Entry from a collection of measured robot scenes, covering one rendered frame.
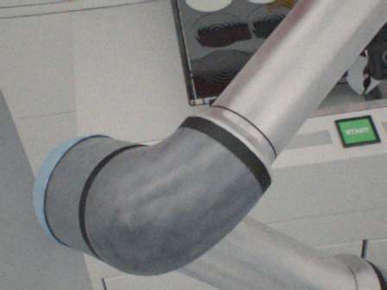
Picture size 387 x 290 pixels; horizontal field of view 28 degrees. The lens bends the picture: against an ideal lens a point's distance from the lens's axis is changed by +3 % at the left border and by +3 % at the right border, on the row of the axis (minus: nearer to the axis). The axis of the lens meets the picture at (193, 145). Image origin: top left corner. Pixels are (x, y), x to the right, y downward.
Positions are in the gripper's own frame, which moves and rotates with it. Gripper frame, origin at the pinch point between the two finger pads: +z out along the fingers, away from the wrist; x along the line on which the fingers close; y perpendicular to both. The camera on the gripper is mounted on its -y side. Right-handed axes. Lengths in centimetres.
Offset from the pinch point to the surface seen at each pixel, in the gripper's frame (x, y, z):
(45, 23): 53, 57, 26
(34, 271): 73, 47, 106
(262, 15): 8.6, 38.7, 15.8
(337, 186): 3.7, -4.4, 16.6
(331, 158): 5.0, -4.0, 9.7
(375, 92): -8.6, 18.9, 20.7
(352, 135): 0.9, -0.3, 9.3
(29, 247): 75, 56, 106
